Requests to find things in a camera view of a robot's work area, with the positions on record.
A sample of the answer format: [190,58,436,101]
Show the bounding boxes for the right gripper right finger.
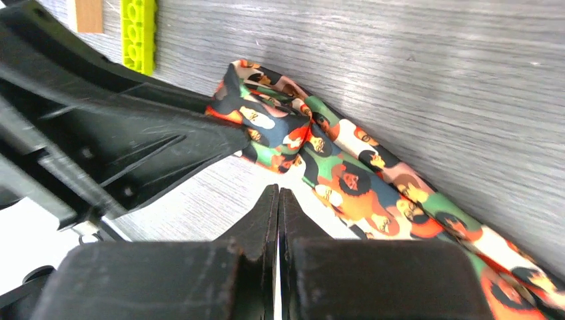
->
[279,189,493,319]

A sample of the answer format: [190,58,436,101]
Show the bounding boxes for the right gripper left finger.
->
[32,185,279,319]

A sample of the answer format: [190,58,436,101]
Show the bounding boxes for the small wooden rectangular block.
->
[67,0,103,34]

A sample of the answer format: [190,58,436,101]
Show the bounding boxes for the lime green building plate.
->
[120,0,157,75]

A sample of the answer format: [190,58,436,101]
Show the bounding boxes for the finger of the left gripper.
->
[1,1,250,229]

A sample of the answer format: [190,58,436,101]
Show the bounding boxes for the floral patterned necktie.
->
[206,59,564,319]

